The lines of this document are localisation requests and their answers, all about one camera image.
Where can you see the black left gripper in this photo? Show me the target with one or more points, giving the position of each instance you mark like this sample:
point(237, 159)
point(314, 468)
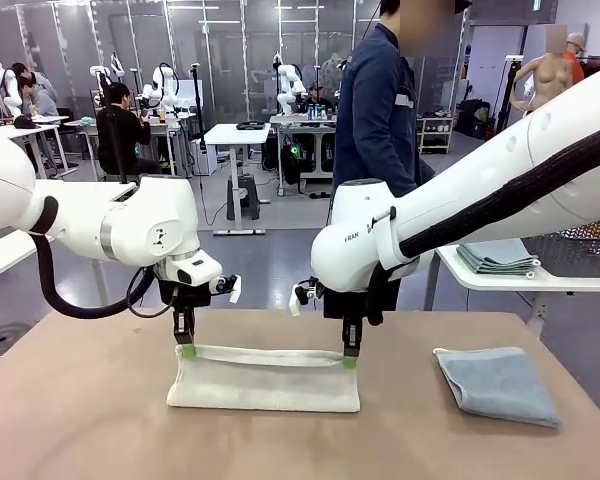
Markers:
point(185, 296)

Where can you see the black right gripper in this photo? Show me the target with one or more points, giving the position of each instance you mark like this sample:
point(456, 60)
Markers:
point(342, 302)

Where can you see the white towel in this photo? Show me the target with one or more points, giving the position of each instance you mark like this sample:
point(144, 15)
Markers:
point(260, 385)

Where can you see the blue-gray towel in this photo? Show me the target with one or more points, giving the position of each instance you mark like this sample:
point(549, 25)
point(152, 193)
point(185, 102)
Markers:
point(500, 385)

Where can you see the gray perforated plastic basket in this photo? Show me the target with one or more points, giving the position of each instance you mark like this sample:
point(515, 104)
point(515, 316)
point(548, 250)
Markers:
point(580, 255)

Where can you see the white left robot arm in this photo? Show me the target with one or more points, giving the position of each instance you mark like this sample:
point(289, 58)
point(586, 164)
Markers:
point(145, 230)

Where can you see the white lab robot arm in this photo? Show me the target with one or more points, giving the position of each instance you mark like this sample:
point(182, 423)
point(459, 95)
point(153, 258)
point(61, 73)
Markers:
point(286, 80)
point(159, 80)
point(5, 82)
point(115, 62)

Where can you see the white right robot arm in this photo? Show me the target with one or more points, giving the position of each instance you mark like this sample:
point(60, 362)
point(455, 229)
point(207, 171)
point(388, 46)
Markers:
point(480, 170)

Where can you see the gray step stool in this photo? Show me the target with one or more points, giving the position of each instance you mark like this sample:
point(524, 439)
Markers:
point(242, 200)

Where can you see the green towel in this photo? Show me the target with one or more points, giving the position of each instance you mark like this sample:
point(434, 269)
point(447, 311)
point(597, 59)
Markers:
point(490, 270)

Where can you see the pale blue towel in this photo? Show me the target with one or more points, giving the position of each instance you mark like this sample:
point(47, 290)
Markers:
point(495, 250)

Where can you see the white height-adjustable desk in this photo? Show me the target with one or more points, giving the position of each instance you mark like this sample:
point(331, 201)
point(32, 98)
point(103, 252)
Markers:
point(235, 136)

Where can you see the seated person in black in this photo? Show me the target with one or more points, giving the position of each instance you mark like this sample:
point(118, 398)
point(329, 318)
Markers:
point(117, 135)

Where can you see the black tray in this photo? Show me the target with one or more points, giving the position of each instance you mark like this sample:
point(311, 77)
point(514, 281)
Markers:
point(252, 126)

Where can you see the black stand pole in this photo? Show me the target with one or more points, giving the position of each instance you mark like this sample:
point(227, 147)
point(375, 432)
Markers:
point(198, 110)

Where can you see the white shoe shelf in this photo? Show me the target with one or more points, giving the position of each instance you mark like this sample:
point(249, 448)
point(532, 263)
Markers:
point(437, 135)

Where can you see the gray lab desk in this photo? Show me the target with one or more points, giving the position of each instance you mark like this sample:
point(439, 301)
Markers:
point(300, 121)

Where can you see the teal cloth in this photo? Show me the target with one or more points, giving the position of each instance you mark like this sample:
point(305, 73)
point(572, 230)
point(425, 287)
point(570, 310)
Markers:
point(88, 121)

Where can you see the person in denim jacket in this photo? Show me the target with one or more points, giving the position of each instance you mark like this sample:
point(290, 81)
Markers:
point(375, 110)

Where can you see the long white desk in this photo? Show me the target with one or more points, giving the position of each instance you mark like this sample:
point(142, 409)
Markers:
point(50, 129)

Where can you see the seated person in dark cap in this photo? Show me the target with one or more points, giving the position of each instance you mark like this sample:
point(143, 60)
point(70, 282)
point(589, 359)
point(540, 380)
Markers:
point(317, 102)

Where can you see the black bags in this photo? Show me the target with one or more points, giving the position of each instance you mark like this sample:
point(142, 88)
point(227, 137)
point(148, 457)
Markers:
point(472, 117)

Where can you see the black cap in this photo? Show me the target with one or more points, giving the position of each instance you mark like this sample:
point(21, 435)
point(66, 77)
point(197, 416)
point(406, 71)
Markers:
point(24, 122)

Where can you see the person in gray hoodie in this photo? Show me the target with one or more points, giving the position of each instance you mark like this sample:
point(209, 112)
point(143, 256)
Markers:
point(42, 105)

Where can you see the person in gray jacket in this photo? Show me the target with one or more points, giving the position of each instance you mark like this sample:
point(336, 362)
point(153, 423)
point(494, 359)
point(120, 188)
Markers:
point(42, 80)

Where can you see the black tripod with white head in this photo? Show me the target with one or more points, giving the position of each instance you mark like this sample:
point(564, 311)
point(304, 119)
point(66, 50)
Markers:
point(509, 90)

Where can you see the bare mannequin with dark trousers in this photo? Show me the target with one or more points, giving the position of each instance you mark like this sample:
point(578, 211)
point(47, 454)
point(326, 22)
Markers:
point(545, 80)

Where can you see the mannequin with orange shirt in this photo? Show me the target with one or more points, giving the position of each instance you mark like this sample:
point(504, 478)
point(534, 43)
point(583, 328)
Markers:
point(575, 62)

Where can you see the clothes rack with dark garments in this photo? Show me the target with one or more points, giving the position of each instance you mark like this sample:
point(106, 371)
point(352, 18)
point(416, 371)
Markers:
point(595, 64)

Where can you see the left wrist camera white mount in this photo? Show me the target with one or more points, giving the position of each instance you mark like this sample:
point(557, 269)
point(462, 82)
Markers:
point(235, 292)

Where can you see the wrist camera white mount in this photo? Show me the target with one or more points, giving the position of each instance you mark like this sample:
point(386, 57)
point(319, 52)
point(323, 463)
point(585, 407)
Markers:
point(295, 302)
point(235, 292)

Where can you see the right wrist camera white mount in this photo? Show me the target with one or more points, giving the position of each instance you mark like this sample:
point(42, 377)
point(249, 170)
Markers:
point(295, 302)

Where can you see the white frame workbench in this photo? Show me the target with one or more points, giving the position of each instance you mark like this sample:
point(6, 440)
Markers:
point(177, 165)

